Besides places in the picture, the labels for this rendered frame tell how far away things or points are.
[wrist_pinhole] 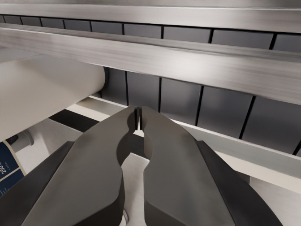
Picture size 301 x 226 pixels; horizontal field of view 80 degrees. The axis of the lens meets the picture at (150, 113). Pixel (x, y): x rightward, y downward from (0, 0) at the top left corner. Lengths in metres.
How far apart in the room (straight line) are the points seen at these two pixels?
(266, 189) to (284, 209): 0.03
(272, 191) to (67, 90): 0.25
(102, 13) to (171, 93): 0.10
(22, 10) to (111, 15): 0.13
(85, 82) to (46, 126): 0.20
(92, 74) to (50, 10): 0.09
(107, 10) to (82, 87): 0.07
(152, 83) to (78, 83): 0.07
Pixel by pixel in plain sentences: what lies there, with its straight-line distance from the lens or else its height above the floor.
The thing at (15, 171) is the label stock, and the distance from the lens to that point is 0.47.
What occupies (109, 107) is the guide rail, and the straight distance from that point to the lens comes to 0.19.
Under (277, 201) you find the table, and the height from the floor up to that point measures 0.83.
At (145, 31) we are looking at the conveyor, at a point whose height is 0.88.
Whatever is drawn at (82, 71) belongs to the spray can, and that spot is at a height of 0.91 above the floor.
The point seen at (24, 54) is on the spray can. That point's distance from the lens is 0.22.
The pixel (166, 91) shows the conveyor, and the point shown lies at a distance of 0.17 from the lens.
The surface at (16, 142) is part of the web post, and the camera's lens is 0.45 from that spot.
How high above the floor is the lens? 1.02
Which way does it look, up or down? 49 degrees down
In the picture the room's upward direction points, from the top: 133 degrees counter-clockwise
